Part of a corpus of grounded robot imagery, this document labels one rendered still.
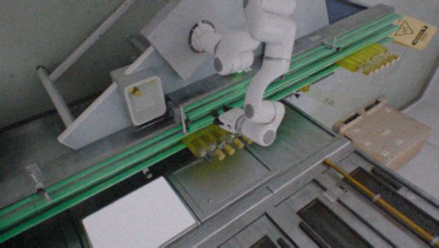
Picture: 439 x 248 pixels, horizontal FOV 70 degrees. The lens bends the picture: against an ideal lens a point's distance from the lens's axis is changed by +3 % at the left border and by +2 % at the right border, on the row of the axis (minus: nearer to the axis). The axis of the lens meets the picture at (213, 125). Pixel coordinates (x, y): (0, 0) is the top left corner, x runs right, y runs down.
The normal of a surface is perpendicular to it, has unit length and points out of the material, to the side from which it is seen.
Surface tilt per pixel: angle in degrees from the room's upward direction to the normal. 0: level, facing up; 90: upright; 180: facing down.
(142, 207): 90
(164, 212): 90
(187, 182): 90
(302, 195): 90
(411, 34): 74
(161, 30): 2
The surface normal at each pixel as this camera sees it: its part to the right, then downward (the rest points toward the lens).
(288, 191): -0.04, -0.74
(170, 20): 0.61, 0.51
